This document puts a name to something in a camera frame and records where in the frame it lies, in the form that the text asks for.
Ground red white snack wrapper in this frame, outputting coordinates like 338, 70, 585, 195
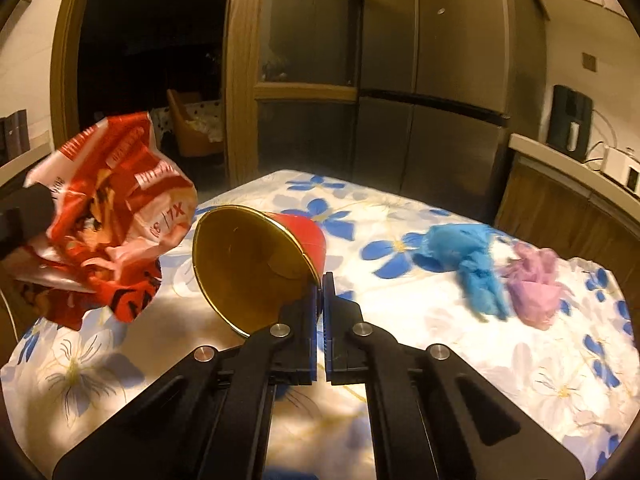
21, 113, 196, 330

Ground red gold paper cup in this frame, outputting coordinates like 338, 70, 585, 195
192, 205, 326, 337

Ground light purple plastic bag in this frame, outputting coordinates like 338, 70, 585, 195
502, 242, 567, 330

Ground blue floral tablecloth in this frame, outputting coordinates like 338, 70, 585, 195
1, 170, 639, 474

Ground orange chair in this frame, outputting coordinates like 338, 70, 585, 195
167, 89, 224, 158

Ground wooden lower cabinets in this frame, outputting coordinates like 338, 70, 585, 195
495, 154, 639, 309

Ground white rice cooker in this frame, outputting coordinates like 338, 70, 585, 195
600, 148, 640, 196

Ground wooden glass panel door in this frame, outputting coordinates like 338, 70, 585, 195
224, 0, 362, 185

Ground black air fryer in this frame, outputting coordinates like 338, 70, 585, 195
546, 84, 593, 162

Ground dark grey refrigerator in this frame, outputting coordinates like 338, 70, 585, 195
352, 0, 547, 223

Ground wall power outlet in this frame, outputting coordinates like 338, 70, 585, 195
582, 52, 598, 73

